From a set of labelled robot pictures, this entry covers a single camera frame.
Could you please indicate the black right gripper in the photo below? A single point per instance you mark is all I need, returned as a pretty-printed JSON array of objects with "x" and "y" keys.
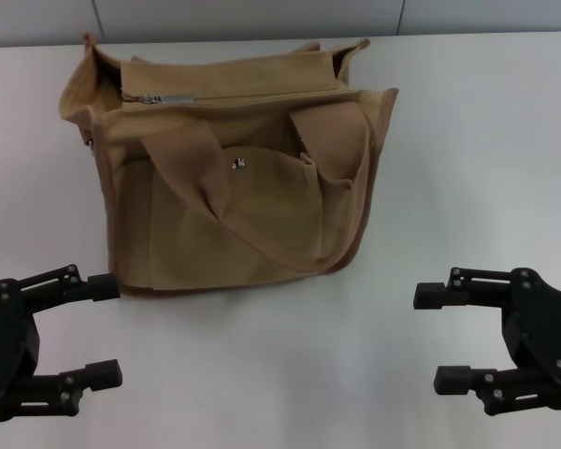
[{"x": 542, "y": 322}]

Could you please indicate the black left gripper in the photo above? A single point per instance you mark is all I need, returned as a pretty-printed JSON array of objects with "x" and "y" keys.
[{"x": 9, "y": 327}]

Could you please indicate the khaki canvas food bag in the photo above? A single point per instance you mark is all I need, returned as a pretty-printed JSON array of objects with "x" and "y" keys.
[{"x": 243, "y": 220}]

